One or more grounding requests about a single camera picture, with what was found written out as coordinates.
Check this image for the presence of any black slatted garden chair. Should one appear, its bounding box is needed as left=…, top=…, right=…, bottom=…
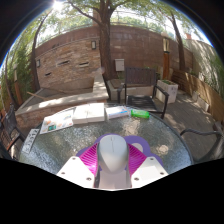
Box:
left=116, top=66, right=170, bottom=120

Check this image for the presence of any white planter box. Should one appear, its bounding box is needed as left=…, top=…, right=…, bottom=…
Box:
left=155, top=79, right=179, bottom=104

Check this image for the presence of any white flat box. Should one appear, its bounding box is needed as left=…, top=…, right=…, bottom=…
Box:
left=72, top=102, right=106, bottom=125

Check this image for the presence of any black mesh armchair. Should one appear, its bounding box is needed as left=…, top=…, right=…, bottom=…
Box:
left=179, top=128, right=224, bottom=164

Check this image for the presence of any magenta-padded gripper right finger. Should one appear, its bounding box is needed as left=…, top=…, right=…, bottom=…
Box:
left=125, top=142, right=169, bottom=189

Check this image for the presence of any black mesh chair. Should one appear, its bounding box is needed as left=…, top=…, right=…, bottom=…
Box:
left=0, top=104, right=26, bottom=156

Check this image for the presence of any grey wall box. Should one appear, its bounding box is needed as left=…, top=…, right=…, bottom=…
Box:
left=114, top=58, right=125, bottom=72

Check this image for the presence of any white tissue packet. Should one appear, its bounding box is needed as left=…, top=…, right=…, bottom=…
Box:
left=105, top=105, right=130, bottom=120

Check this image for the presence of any purple paw-shaped mouse pad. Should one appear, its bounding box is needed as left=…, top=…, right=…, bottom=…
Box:
left=75, top=134, right=164, bottom=168

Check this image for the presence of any wooden lamp post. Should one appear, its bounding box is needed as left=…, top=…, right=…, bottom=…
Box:
left=162, top=31, right=172, bottom=80
left=13, top=63, right=24, bottom=106

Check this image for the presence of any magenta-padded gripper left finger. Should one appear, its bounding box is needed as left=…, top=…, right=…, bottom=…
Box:
left=56, top=141, right=102, bottom=189

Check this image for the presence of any green packet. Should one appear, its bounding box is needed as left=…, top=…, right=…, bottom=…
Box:
left=130, top=109, right=150, bottom=120

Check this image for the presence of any thick tree trunk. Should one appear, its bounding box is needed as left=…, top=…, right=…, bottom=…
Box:
left=99, top=0, right=113, bottom=81

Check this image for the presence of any stone raised bed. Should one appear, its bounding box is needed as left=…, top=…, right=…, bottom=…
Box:
left=14, top=68, right=110, bottom=133

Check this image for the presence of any thin tree trunk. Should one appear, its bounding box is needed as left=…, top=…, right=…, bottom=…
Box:
left=169, top=11, right=187, bottom=73
left=30, top=9, right=54, bottom=93

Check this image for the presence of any white license plate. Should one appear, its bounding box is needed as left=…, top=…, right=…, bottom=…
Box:
left=21, top=128, right=40, bottom=155

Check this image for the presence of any wooden stick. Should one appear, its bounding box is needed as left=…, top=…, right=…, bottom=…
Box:
left=26, top=91, right=48, bottom=101

